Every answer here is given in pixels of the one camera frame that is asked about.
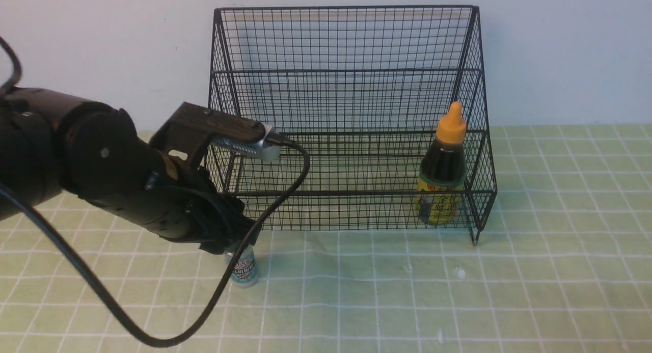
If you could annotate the green checkered tablecloth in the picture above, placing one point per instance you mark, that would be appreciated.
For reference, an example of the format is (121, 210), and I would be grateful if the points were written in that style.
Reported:
(563, 265)

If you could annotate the black wire mesh shelf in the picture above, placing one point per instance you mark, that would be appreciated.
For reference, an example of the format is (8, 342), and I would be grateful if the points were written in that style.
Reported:
(362, 89)

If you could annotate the green-capped seasoning shaker bottle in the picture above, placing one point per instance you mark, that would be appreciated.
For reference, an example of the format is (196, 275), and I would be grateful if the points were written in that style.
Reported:
(246, 272)

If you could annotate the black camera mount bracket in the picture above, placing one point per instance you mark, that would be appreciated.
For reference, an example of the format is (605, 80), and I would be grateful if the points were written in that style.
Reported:
(191, 127)

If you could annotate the yellow-capped dark sauce bottle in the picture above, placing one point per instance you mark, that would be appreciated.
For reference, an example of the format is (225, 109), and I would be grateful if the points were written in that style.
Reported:
(443, 170)

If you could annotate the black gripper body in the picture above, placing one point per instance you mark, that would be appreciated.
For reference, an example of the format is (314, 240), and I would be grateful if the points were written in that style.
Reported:
(168, 199)

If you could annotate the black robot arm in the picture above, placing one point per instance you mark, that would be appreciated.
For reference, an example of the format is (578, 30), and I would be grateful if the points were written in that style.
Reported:
(53, 142)

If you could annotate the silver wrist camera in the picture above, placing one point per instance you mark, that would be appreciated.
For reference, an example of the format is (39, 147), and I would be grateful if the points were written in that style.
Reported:
(261, 149)

